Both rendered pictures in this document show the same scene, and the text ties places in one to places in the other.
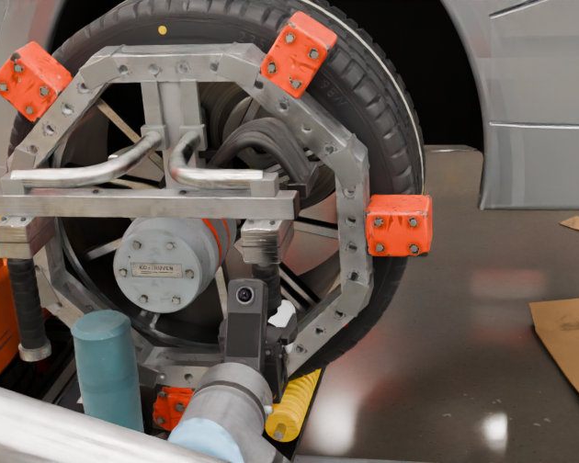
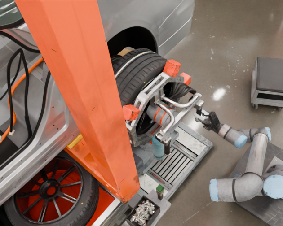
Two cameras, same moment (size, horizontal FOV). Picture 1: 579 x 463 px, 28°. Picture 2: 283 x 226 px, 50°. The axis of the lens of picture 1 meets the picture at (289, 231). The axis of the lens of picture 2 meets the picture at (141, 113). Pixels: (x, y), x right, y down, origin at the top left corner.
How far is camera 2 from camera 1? 1.89 m
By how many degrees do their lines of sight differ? 52
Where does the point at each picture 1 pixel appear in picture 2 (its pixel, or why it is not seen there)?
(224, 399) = (234, 131)
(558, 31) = (167, 23)
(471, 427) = not seen: hidden behind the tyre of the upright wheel
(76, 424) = (260, 152)
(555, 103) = (167, 36)
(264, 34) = (160, 68)
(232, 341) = (215, 123)
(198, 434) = (243, 138)
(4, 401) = (259, 159)
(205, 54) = (164, 81)
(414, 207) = (187, 76)
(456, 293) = not seen: hidden behind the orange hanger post
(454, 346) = not seen: hidden behind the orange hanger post
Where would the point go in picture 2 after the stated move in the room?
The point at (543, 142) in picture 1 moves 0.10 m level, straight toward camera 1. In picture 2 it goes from (166, 43) to (176, 49)
